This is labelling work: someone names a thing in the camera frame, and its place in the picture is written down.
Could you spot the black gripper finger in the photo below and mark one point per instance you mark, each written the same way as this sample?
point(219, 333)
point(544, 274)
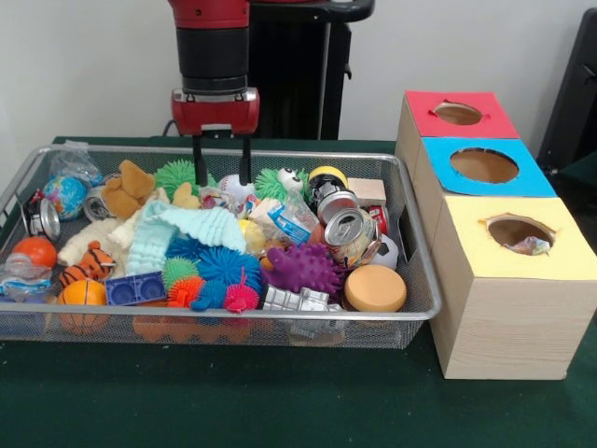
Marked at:
point(245, 163)
point(200, 163)

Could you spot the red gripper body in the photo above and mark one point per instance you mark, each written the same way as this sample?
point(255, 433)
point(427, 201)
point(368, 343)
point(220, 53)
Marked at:
point(214, 114)

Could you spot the small patterned cloth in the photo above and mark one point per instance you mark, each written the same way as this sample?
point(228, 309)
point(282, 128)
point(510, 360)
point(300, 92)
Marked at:
point(224, 201)

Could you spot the multicolour cloth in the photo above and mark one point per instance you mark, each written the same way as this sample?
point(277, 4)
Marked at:
point(529, 245)

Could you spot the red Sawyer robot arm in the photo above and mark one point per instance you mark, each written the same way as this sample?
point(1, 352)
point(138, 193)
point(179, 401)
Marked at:
point(212, 46)

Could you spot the shallow mesh bin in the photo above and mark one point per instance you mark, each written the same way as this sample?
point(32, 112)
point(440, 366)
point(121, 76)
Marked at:
point(396, 326)

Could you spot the wooden box with three holes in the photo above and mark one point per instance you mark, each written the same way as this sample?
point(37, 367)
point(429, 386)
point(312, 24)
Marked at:
point(508, 336)

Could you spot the green spiky ball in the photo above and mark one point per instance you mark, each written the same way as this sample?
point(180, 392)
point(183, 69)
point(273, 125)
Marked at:
point(179, 175)

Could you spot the white baseball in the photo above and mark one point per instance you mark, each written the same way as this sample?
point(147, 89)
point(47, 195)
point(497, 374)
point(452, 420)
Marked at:
point(231, 184)

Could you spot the green spiky toy with eyes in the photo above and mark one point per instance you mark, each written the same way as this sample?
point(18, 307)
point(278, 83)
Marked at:
point(273, 184)

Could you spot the brown teddy bear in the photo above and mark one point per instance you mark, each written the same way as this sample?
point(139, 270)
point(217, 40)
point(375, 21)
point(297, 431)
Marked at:
point(128, 189)

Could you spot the light blue knitted cloth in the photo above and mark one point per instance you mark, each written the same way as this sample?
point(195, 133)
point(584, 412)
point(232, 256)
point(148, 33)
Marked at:
point(154, 233)

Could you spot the blue spiky ball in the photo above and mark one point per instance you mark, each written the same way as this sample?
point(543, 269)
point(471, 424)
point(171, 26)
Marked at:
point(228, 266)

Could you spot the purple spiky ball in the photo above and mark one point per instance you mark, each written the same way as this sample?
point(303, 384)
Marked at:
point(303, 268)

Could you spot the crushed drink can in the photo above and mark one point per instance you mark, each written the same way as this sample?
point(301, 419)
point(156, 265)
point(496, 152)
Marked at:
point(350, 233)

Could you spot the small globe ball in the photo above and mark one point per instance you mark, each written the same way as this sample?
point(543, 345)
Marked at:
point(65, 198)

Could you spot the tiger plush toy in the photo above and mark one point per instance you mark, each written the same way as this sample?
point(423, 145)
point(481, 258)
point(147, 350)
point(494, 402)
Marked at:
point(91, 266)

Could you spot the small basketball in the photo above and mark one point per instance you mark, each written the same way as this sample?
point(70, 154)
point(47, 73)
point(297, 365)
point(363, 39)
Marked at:
point(84, 293)

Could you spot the orange round sponge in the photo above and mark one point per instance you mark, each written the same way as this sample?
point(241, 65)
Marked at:
point(375, 287)

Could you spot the orange ball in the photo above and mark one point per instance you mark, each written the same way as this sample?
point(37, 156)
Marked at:
point(37, 252)

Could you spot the dark green side tablecloth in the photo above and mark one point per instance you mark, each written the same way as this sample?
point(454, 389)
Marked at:
point(583, 172)

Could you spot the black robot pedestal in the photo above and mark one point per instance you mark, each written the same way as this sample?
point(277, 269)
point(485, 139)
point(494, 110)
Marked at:
point(303, 70)

